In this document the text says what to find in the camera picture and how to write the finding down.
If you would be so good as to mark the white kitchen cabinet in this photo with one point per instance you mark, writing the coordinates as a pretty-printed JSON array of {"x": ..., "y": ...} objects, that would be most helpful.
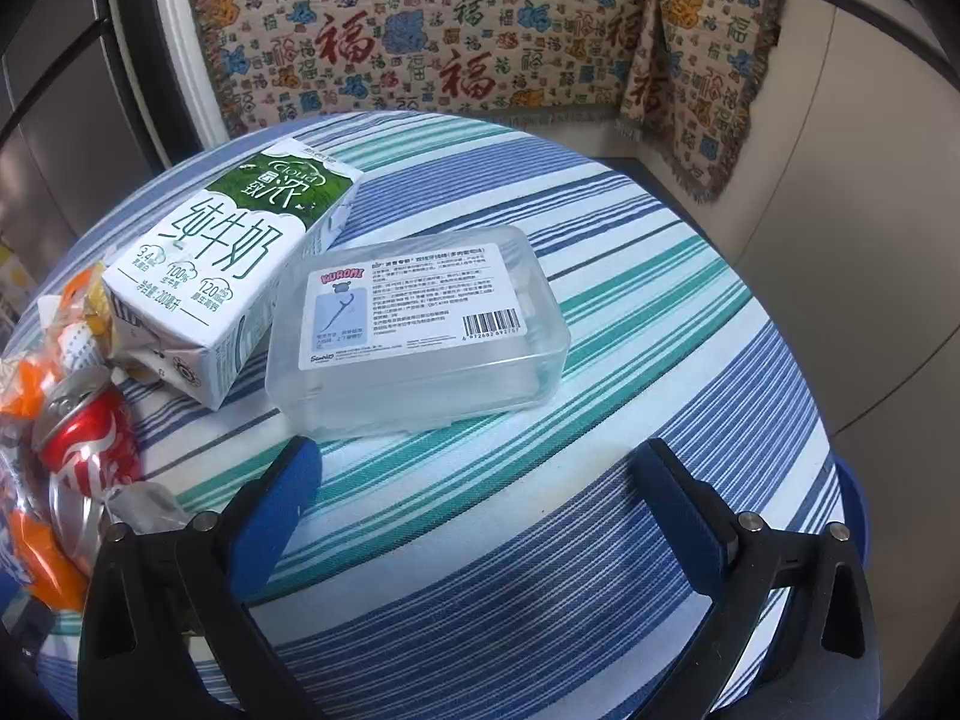
[{"x": 842, "y": 216}]

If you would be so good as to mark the clear plastic floss box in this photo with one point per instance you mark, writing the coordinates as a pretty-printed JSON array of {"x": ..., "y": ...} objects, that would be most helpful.
[{"x": 408, "y": 336}]

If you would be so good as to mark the striped blue green tablecloth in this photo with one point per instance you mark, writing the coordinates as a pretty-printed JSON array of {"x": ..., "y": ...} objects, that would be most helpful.
[{"x": 505, "y": 567}]

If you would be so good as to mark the grey steel refrigerator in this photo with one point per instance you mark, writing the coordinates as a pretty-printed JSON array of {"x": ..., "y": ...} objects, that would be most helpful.
[{"x": 74, "y": 139}]

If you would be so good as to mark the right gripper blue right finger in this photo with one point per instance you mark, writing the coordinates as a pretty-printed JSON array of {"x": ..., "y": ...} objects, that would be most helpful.
[{"x": 823, "y": 658}]

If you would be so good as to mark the orange clear plastic bag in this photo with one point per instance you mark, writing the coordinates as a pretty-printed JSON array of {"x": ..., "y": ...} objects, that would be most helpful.
[{"x": 76, "y": 333}]

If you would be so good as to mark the crushed red cola can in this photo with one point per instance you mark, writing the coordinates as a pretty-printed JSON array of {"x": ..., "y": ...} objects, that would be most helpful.
[{"x": 84, "y": 438}]

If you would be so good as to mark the patterned Chinese character blanket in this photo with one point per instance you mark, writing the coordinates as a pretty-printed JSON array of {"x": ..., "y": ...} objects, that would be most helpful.
[{"x": 681, "y": 74}]

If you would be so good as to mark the green white milk carton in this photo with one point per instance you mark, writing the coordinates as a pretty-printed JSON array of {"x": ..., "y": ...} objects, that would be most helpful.
[{"x": 192, "y": 298}]

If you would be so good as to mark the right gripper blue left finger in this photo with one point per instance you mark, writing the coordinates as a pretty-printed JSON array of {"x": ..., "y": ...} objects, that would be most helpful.
[{"x": 166, "y": 629}]

